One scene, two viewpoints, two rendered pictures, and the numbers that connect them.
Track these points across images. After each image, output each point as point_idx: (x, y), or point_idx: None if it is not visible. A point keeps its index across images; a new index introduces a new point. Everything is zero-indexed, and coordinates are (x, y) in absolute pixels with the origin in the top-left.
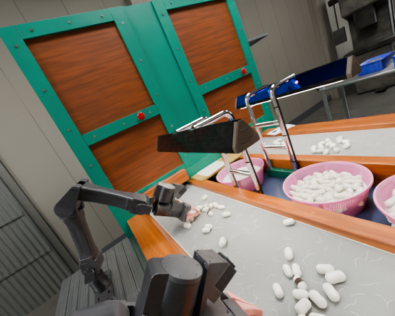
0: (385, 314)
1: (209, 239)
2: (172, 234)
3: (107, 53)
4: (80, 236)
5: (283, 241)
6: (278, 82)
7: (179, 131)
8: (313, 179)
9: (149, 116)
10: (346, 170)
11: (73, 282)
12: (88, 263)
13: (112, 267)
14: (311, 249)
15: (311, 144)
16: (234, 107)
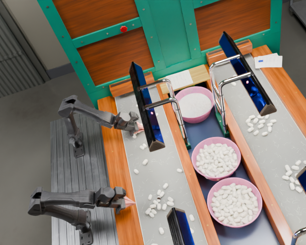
0: None
1: (141, 155)
2: (124, 135)
3: None
4: (69, 124)
5: (169, 178)
6: (229, 80)
7: (140, 93)
8: (218, 148)
9: (131, 28)
10: (237, 155)
11: (58, 127)
12: (72, 135)
13: (83, 131)
14: (175, 188)
15: None
16: (231, 20)
